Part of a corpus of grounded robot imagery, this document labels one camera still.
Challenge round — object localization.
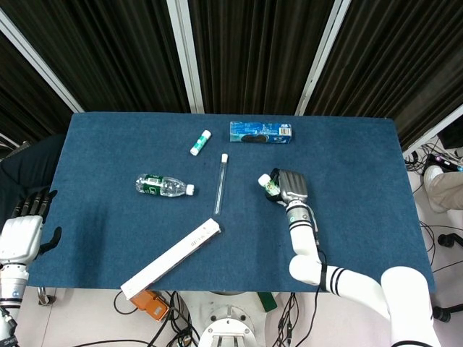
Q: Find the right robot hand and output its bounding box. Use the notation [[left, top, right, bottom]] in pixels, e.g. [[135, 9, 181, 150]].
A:
[[265, 167, 310, 209]]

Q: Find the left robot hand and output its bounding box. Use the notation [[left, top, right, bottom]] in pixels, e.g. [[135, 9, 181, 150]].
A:
[[0, 189, 63, 265]]

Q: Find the small white bottle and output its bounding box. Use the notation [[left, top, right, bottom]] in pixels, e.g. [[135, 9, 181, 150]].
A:
[[257, 173, 281, 198]]

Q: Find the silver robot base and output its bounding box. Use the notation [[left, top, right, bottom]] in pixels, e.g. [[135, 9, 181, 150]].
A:
[[197, 302, 257, 347]]

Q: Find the clear water bottle green label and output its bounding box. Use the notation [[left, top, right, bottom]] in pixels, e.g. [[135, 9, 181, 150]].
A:
[[135, 173, 197, 198]]

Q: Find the blue cookie box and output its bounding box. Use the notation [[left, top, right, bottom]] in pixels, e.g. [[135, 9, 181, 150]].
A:
[[229, 121, 294, 145]]

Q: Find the table caster wheel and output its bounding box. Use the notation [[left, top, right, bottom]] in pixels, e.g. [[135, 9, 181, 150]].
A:
[[35, 285, 58, 307]]

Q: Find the glass test tube white cap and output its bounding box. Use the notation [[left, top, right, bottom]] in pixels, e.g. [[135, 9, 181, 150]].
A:
[[213, 153, 229, 217]]

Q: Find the blue table cloth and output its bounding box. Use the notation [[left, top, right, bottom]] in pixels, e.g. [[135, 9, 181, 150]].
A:
[[27, 112, 437, 294]]

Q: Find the white green glue stick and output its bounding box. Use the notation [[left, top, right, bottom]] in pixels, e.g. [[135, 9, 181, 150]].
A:
[[189, 129, 212, 157]]

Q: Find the green flat object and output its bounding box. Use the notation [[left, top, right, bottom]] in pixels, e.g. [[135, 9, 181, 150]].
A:
[[257, 291, 279, 313]]

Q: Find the dark curtain panel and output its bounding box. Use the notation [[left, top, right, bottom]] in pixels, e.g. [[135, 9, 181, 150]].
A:
[[187, 0, 336, 116], [0, 32, 75, 153], [0, 0, 191, 114], [305, 0, 463, 150]]

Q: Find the long white baking paper box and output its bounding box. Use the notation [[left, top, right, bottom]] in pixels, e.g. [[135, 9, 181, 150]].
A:
[[119, 217, 224, 302]]

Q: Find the orange box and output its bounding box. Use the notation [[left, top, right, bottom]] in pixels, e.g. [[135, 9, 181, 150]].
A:
[[130, 288, 170, 323]]

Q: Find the beige trouser leg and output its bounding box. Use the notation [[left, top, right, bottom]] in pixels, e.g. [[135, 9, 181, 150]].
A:
[[430, 169, 463, 211]]

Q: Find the black stand foot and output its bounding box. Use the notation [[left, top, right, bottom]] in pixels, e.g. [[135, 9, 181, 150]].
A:
[[431, 306, 452, 324], [437, 232, 463, 249]]

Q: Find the black monitor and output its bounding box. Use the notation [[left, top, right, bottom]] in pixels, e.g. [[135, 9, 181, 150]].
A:
[[436, 122, 463, 150]]

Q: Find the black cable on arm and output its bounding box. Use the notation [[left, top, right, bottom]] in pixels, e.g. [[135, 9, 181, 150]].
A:
[[306, 205, 329, 291]]

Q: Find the black cable loop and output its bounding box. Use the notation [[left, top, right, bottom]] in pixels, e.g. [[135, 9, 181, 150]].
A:
[[113, 290, 139, 316]]

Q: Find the floor cable tangle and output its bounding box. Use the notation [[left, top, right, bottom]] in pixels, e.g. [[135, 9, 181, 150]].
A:
[[402, 142, 463, 173]]

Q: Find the white frame post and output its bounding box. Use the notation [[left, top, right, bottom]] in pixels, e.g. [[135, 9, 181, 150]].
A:
[[0, 8, 85, 114], [166, 0, 205, 114], [294, 0, 353, 117], [400, 107, 463, 155]]

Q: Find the black cable bundle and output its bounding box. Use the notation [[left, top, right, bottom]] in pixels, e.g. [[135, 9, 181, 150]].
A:
[[146, 290, 200, 347], [271, 292, 302, 347]]

